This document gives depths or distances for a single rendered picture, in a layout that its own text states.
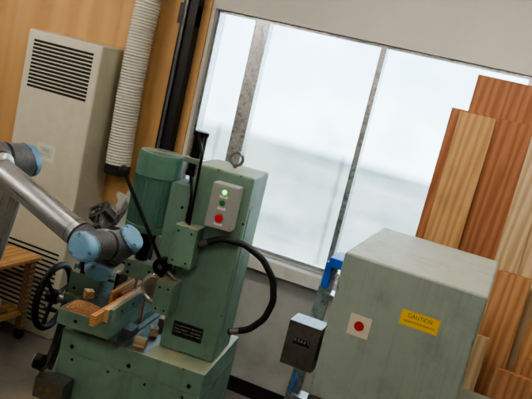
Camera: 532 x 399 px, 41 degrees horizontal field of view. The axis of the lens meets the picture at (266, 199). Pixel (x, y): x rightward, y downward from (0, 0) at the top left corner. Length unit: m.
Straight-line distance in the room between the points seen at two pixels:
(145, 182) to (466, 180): 1.67
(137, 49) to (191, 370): 2.14
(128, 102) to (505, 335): 2.39
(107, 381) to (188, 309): 0.40
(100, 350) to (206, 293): 0.45
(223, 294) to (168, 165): 0.52
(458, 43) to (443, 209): 0.84
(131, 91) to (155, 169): 1.59
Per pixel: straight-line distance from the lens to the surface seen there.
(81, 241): 2.16
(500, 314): 3.64
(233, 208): 2.49
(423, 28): 3.82
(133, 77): 4.21
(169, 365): 2.66
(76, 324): 2.70
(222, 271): 2.61
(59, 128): 4.33
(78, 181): 4.28
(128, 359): 2.72
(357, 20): 3.90
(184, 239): 2.54
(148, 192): 2.69
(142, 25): 4.20
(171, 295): 2.60
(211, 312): 2.67
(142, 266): 2.80
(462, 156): 3.64
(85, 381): 2.83
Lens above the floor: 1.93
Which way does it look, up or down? 11 degrees down
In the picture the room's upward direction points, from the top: 13 degrees clockwise
